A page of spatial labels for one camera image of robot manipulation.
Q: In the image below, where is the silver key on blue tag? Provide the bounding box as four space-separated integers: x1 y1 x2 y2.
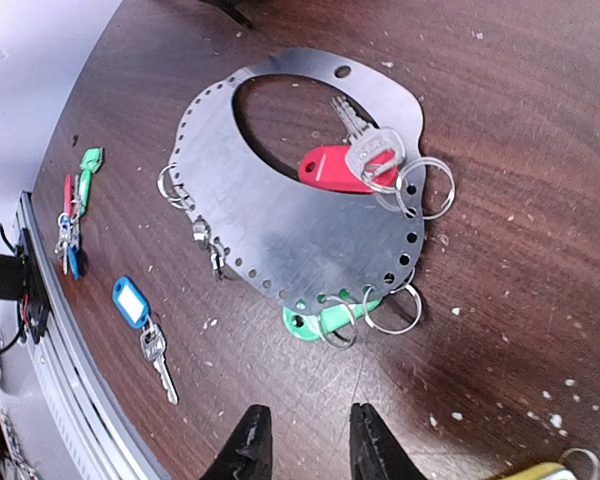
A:
140 321 179 405

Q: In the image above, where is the silver keys bunch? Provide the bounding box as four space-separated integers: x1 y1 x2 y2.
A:
54 200 81 275

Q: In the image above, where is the yellow key tag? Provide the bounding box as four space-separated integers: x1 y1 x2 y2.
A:
503 447 600 480

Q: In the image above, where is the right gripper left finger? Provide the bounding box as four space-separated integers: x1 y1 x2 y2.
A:
212 404 273 479

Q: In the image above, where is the red key tag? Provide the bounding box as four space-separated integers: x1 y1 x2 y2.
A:
297 145 373 194
63 175 74 217

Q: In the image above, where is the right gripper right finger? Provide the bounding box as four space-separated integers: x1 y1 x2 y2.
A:
349 403 426 480

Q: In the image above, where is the green key tag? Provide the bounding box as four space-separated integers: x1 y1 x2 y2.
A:
78 147 104 216
282 296 382 350

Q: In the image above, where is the blue key tag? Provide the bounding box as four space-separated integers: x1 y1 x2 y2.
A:
112 276 151 330
67 239 82 280

